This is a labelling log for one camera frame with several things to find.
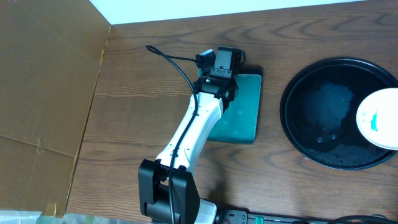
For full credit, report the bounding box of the white plate with green stain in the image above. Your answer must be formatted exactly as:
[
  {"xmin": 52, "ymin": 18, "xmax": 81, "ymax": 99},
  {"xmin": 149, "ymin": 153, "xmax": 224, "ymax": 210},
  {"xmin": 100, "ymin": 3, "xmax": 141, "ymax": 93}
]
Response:
[{"xmin": 356, "ymin": 88, "xmax": 397, "ymax": 151}]

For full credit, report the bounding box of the rectangular black water tray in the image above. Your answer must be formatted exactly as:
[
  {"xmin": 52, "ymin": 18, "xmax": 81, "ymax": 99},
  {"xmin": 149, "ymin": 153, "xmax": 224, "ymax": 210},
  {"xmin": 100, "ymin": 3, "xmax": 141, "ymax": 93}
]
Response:
[{"xmin": 208, "ymin": 65, "xmax": 263, "ymax": 144}]

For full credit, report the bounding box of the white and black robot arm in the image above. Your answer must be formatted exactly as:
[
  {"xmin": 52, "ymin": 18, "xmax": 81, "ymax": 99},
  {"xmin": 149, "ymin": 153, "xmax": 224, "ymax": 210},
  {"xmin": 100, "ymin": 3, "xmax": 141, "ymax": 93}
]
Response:
[{"xmin": 138, "ymin": 75, "xmax": 239, "ymax": 224}]

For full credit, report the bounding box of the round black tray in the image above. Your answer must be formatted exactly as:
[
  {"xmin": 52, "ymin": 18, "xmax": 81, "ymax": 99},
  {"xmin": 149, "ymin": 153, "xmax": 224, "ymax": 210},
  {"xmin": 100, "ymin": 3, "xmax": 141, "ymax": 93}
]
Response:
[{"xmin": 280, "ymin": 57, "xmax": 397, "ymax": 170}]

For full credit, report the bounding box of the brown cardboard panel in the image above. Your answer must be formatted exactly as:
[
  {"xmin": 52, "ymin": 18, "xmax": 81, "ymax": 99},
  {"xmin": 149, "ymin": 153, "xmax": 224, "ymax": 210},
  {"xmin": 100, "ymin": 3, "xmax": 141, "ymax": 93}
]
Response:
[{"xmin": 1, "ymin": 0, "xmax": 111, "ymax": 217}]

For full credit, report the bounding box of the black cable bottom right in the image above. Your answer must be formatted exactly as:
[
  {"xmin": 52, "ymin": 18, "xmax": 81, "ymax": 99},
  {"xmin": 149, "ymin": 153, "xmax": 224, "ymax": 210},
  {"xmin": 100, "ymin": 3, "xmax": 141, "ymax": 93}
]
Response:
[{"xmin": 329, "ymin": 215, "xmax": 398, "ymax": 224}]

